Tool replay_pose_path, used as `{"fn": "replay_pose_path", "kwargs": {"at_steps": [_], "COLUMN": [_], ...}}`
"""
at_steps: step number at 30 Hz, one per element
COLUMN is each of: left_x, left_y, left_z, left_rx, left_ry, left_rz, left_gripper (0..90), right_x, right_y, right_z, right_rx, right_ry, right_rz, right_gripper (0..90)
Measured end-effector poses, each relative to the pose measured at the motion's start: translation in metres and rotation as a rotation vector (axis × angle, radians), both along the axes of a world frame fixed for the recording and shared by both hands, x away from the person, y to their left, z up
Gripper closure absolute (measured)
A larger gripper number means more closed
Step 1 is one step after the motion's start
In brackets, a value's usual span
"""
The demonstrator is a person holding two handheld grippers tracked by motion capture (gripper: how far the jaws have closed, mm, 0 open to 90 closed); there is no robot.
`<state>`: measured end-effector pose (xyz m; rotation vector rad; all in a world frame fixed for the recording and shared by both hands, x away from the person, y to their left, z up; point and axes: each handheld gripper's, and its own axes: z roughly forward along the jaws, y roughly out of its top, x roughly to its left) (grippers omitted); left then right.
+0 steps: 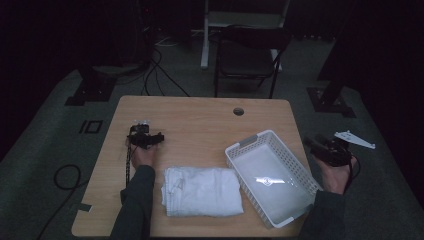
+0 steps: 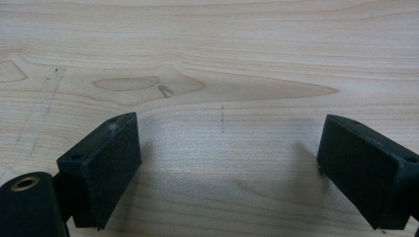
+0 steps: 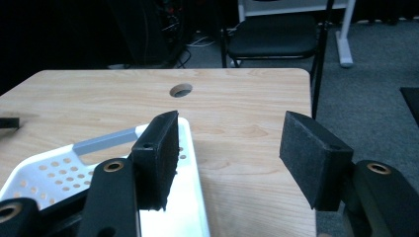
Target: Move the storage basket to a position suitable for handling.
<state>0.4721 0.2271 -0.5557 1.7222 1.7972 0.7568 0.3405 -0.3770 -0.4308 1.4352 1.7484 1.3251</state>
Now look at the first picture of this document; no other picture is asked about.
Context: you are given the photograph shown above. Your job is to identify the person's left hand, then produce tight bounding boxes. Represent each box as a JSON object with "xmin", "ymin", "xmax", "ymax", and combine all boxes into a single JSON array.
[{"xmin": 130, "ymin": 144, "xmax": 160, "ymax": 171}]

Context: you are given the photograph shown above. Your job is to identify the black floor cables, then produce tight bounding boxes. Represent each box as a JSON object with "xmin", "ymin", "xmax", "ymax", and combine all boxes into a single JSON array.
[{"xmin": 141, "ymin": 48, "xmax": 191, "ymax": 98}]

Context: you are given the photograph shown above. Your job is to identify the left hand-held gripper cable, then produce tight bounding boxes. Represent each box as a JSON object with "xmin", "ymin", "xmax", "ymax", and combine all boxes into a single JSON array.
[{"xmin": 124, "ymin": 134, "xmax": 133, "ymax": 188}]

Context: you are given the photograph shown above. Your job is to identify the black folding chair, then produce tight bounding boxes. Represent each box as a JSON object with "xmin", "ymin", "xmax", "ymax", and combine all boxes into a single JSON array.
[{"xmin": 213, "ymin": 25, "xmax": 293, "ymax": 99}]

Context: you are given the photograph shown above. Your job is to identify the black looped floor cable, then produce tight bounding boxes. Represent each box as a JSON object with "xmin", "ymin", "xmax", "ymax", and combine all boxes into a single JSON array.
[{"xmin": 34, "ymin": 164, "xmax": 90, "ymax": 240}]

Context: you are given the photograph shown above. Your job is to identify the hand-held gripper cable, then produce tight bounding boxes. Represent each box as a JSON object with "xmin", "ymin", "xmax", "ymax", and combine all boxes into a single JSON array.
[
  {"xmin": 343, "ymin": 153, "xmax": 362, "ymax": 195},
  {"xmin": 124, "ymin": 134, "xmax": 133, "ymax": 188}
]

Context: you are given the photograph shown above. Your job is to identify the white plastic basket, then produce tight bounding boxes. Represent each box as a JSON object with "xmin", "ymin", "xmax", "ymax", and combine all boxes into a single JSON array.
[{"xmin": 224, "ymin": 129, "xmax": 324, "ymax": 230}]

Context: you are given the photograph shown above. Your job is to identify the person's right hand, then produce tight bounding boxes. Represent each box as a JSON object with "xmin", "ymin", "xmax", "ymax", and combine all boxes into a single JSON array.
[{"xmin": 314, "ymin": 156, "xmax": 357, "ymax": 195}]

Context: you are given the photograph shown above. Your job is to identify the right hand-held gripper cable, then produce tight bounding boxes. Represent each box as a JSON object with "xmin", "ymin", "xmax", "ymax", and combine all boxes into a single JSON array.
[{"xmin": 343, "ymin": 153, "xmax": 362, "ymax": 195}]

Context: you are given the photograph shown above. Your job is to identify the black stand base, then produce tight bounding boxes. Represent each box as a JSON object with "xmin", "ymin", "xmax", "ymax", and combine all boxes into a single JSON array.
[
  {"xmin": 306, "ymin": 33, "xmax": 357, "ymax": 118},
  {"xmin": 64, "ymin": 64, "xmax": 118, "ymax": 107}
]

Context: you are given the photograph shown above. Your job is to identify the white towel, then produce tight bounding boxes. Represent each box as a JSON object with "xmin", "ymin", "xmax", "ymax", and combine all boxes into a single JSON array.
[{"xmin": 161, "ymin": 166, "xmax": 245, "ymax": 218}]

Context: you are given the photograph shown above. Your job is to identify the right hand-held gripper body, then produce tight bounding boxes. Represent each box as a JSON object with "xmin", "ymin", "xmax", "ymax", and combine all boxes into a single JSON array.
[{"xmin": 312, "ymin": 130, "xmax": 376, "ymax": 168}]

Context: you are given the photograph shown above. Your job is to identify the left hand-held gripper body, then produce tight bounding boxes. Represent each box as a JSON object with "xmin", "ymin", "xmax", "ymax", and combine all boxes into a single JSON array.
[{"xmin": 127, "ymin": 118, "xmax": 158, "ymax": 150}]

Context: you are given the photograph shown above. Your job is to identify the white desk frame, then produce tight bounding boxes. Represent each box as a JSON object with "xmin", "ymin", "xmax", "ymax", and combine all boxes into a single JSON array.
[{"xmin": 200, "ymin": 0, "xmax": 291, "ymax": 71}]

